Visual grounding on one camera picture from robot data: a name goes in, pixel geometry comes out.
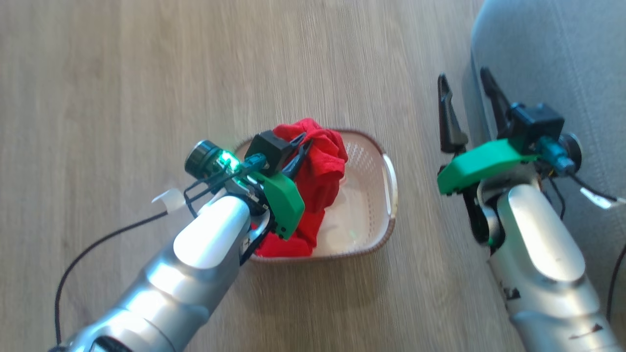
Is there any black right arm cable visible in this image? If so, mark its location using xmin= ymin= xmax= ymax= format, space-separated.
xmin=547 ymin=172 xmax=626 ymax=323

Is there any white left cable tag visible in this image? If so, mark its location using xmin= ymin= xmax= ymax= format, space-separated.
xmin=151 ymin=188 xmax=187 ymax=215

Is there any white right cable tag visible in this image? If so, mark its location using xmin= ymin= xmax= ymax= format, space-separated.
xmin=580 ymin=187 xmax=626 ymax=210

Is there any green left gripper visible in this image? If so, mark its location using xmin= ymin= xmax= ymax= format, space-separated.
xmin=262 ymin=132 xmax=313 ymax=241

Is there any white cable tag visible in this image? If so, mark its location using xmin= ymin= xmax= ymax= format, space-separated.
xmin=151 ymin=188 xmax=187 ymax=215
xmin=580 ymin=187 xmax=626 ymax=210

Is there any red clothing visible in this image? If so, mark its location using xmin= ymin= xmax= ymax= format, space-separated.
xmin=254 ymin=118 xmax=349 ymax=258

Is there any grey fabric sofa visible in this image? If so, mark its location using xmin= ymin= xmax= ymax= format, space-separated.
xmin=462 ymin=0 xmax=626 ymax=313

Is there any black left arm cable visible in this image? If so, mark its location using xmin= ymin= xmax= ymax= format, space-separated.
xmin=54 ymin=210 xmax=169 ymax=346

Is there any cream perforated laundry basket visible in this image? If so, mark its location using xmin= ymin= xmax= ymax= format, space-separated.
xmin=233 ymin=129 xmax=398 ymax=265

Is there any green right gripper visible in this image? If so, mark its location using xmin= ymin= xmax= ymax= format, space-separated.
xmin=437 ymin=67 xmax=538 ymax=196

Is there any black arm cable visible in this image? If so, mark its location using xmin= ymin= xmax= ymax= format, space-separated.
xmin=54 ymin=210 xmax=169 ymax=346
xmin=547 ymin=172 xmax=626 ymax=323

